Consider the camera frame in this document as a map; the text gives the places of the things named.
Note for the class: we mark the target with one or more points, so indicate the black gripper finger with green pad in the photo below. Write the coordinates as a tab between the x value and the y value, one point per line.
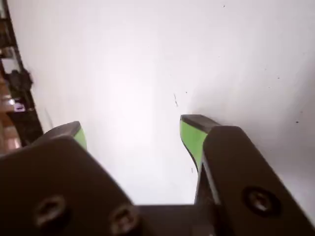
54	177
241	172

